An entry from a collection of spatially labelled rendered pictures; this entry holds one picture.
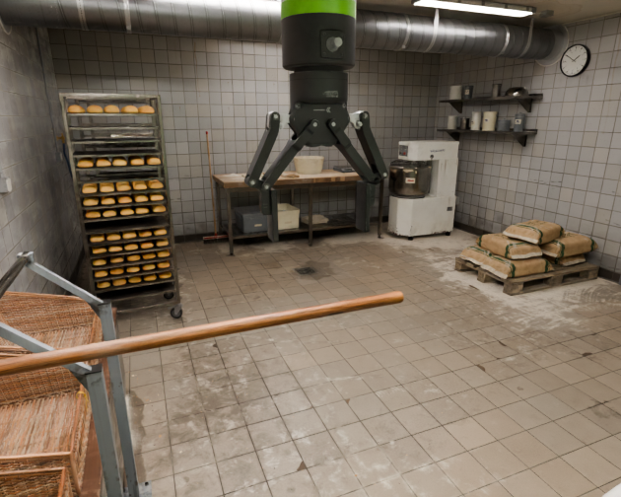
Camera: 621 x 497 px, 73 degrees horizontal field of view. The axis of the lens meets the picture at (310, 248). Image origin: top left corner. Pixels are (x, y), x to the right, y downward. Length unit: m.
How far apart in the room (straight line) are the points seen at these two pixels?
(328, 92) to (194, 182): 5.36
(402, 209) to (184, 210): 2.94
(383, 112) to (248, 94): 2.07
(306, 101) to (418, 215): 5.45
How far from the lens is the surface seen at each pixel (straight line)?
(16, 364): 0.94
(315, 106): 0.57
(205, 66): 5.88
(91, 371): 1.35
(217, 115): 5.86
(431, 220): 6.11
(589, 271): 5.24
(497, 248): 4.65
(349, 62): 0.56
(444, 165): 6.10
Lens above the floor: 1.62
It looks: 17 degrees down
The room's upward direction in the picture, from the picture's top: straight up
